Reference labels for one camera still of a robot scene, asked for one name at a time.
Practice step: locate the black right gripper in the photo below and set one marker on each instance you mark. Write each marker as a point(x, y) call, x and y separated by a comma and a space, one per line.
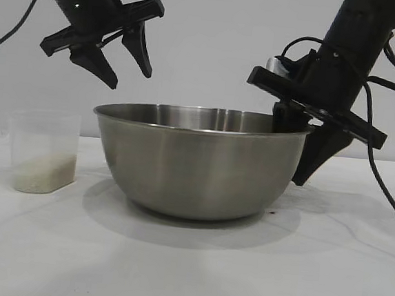
point(341, 81)

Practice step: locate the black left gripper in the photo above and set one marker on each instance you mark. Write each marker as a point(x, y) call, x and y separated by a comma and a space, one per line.
point(85, 3)

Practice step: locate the clear plastic measuring cup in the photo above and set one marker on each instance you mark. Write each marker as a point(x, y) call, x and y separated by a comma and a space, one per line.
point(43, 131)

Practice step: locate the stainless steel mixing bowl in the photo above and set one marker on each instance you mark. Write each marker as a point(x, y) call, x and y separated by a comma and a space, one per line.
point(199, 169)

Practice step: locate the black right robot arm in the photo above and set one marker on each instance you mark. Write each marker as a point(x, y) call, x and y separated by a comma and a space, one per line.
point(364, 20)

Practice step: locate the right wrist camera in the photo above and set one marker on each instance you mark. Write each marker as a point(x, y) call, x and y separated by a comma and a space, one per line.
point(274, 64)

